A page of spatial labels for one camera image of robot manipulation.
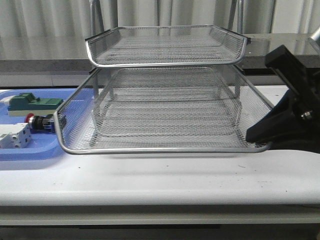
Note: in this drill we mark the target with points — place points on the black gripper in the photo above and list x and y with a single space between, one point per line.
294 123

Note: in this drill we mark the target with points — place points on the silver mesh tray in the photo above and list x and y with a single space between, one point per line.
223 83
165 118
182 45

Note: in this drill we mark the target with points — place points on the red emergency stop button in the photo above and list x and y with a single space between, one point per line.
40 124

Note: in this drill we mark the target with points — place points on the blue plastic tray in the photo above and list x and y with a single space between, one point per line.
76 114

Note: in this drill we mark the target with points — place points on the white circuit breaker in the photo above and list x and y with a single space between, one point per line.
15 136

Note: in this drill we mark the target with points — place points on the silver metal rack frame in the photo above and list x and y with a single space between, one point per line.
235 24

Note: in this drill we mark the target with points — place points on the green and beige switch block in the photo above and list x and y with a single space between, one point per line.
26 103

